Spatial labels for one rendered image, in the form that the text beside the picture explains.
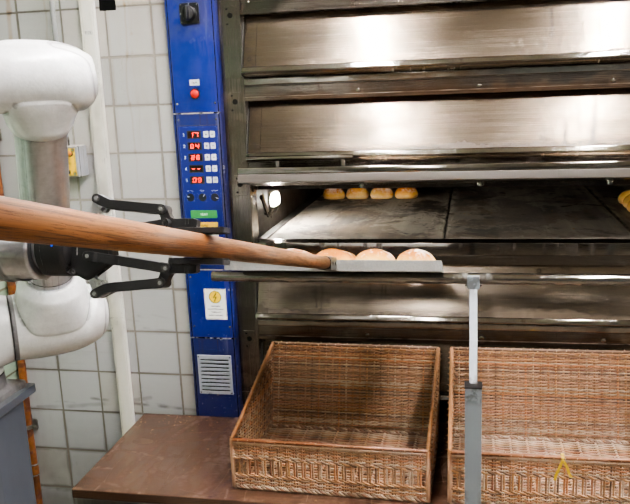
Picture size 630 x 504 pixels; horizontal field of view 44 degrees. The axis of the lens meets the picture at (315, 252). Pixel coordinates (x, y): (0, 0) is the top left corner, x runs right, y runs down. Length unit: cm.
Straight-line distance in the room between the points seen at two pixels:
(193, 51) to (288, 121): 36
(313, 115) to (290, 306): 62
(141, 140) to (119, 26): 36
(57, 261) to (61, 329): 87
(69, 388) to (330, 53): 149
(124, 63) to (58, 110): 106
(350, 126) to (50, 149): 108
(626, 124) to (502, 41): 43
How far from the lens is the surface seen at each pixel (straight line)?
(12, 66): 154
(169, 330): 271
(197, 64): 249
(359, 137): 240
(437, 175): 225
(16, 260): 102
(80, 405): 296
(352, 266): 193
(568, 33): 240
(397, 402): 252
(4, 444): 195
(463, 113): 240
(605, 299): 251
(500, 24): 240
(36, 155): 163
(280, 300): 255
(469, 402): 194
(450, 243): 243
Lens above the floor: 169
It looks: 12 degrees down
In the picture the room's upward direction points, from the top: 2 degrees counter-clockwise
